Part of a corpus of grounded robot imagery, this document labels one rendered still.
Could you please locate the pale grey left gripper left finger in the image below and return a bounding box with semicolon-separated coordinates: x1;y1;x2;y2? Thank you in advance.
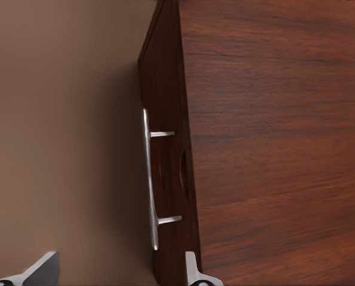
0;251;60;286

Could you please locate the dark wooden drawer front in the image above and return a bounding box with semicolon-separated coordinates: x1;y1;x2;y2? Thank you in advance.
137;0;202;286

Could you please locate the silver drawer handle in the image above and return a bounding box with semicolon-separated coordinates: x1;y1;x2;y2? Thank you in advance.
142;108;183;251

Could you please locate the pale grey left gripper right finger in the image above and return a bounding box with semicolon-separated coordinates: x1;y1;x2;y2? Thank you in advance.
185;251;225;286

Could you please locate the dark wooden drawer cabinet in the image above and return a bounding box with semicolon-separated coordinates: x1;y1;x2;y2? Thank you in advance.
164;0;355;286

